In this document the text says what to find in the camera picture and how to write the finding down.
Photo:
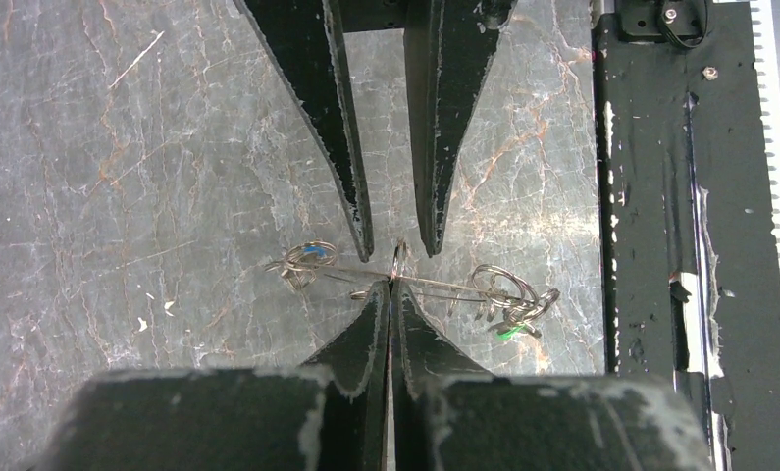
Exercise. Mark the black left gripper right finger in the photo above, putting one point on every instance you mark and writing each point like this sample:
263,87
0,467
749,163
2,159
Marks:
452,414

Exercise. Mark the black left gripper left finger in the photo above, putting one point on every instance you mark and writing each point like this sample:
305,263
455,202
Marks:
327,413

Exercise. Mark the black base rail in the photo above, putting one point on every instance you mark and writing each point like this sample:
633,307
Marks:
687,105

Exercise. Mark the green key tag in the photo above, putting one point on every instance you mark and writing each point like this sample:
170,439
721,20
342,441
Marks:
508,333

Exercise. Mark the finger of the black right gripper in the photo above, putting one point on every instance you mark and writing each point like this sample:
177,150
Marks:
449,47
305,42

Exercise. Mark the blue key tag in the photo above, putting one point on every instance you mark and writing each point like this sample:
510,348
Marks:
315,250

